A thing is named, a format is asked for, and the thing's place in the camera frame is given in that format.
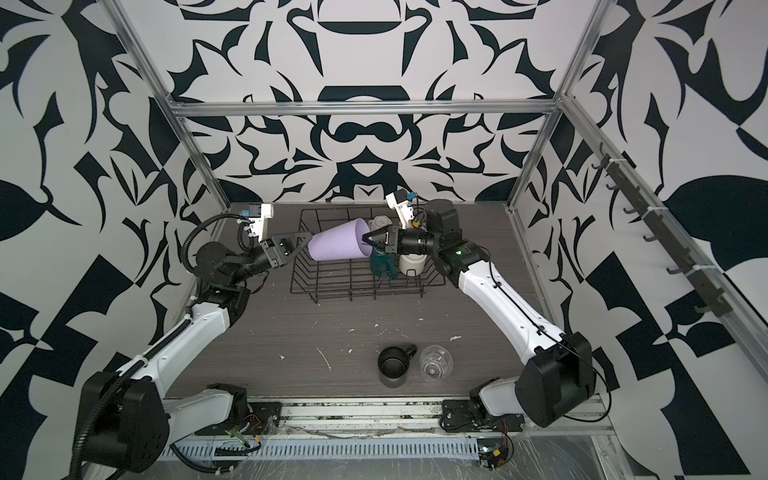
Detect white slotted cable duct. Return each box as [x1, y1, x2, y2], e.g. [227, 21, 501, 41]
[177, 437, 480, 462]

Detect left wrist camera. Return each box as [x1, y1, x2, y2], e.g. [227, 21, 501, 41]
[240, 203, 274, 241]

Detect black corrugated cable conduit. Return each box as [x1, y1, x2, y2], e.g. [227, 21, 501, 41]
[65, 212, 253, 480]

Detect clear glass cup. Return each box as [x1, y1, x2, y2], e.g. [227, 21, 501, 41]
[420, 345, 454, 381]

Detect grey wall hook rail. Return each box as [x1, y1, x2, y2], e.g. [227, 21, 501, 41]
[594, 146, 734, 317]

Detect cream ceramic mug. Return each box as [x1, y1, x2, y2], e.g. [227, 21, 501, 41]
[369, 215, 392, 231]

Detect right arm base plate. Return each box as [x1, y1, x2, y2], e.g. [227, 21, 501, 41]
[439, 399, 525, 433]

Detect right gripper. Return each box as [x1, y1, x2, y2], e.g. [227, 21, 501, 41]
[367, 225, 446, 259]

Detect black mug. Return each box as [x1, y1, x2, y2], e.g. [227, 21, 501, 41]
[377, 344, 418, 388]

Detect lilac plastic cup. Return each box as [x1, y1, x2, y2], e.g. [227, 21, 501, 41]
[308, 218, 373, 262]

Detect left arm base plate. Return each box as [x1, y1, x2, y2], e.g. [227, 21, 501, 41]
[195, 401, 283, 436]

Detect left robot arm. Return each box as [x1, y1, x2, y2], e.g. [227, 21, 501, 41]
[68, 232, 312, 479]

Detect cream faceted cup teal base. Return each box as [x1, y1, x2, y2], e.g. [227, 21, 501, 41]
[369, 249, 400, 280]

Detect black wire dish rack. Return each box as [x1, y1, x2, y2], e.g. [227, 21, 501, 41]
[290, 205, 446, 304]

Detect small circuit board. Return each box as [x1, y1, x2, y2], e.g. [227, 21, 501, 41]
[478, 439, 514, 471]

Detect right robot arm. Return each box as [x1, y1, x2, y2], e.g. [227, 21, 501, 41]
[361, 199, 597, 427]

